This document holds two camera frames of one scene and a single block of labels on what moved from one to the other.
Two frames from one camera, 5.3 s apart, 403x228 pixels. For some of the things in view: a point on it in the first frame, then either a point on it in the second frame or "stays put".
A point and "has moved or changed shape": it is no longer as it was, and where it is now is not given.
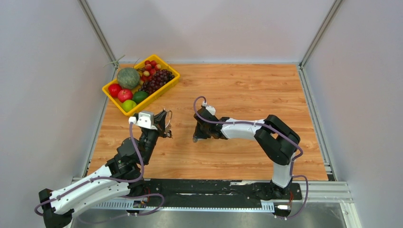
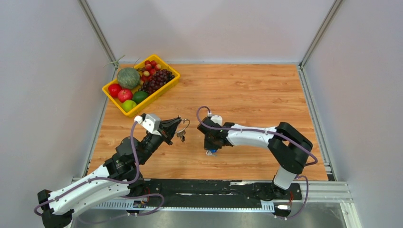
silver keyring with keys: x=168 y=125 has moved or changed shape
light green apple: x=128 y=105 stays put
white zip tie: x=116 y=62 stays put
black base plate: x=202 y=194 stays put
